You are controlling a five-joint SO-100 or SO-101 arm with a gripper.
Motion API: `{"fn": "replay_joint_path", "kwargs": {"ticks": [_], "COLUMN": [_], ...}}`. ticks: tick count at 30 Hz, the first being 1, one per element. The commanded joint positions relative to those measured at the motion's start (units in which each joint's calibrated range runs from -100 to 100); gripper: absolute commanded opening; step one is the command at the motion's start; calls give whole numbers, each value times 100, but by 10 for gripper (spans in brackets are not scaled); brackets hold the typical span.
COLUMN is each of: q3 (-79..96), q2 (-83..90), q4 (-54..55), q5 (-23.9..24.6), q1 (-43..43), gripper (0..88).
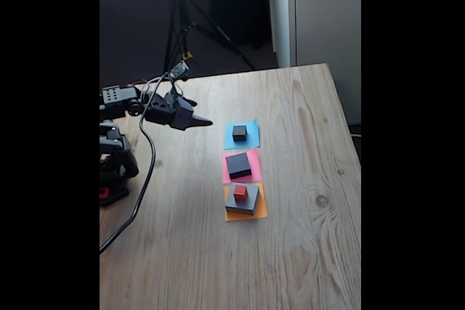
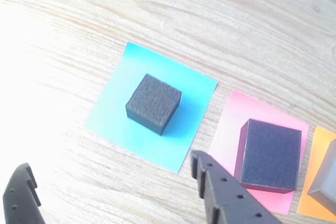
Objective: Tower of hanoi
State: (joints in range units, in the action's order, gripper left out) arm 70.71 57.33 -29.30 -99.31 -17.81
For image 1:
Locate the large grey square block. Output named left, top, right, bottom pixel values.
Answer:
left=225, top=182, right=260, bottom=216

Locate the blue paper sheet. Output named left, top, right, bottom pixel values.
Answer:
left=224, top=118, right=262, bottom=150

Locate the medium black square block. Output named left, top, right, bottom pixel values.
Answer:
left=225, top=152, right=253, bottom=180

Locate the pink paper sheet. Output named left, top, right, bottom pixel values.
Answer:
left=222, top=148, right=262, bottom=185

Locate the black tripod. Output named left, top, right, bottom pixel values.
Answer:
left=161, top=0, right=257, bottom=81

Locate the orange paper sheet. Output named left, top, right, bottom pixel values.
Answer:
left=224, top=181, right=268, bottom=223

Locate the red black table clamp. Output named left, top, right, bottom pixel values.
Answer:
left=99, top=183, right=131, bottom=208

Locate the white grey cabinet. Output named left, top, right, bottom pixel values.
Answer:
left=267, top=0, right=362, bottom=126

